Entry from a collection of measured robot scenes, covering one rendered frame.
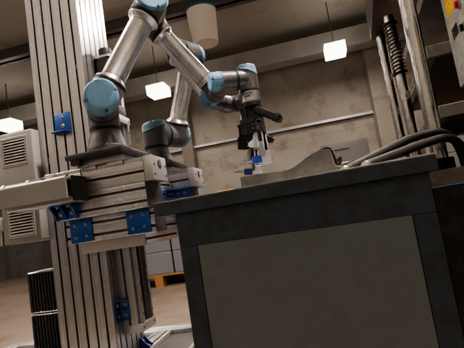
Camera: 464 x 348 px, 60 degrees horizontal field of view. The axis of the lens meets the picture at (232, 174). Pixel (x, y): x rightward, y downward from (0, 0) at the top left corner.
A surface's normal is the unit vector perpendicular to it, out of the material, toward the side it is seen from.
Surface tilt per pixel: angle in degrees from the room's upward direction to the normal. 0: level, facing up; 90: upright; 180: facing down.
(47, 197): 90
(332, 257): 90
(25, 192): 90
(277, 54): 90
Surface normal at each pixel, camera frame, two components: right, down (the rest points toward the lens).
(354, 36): -0.21, -0.07
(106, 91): 0.21, -0.03
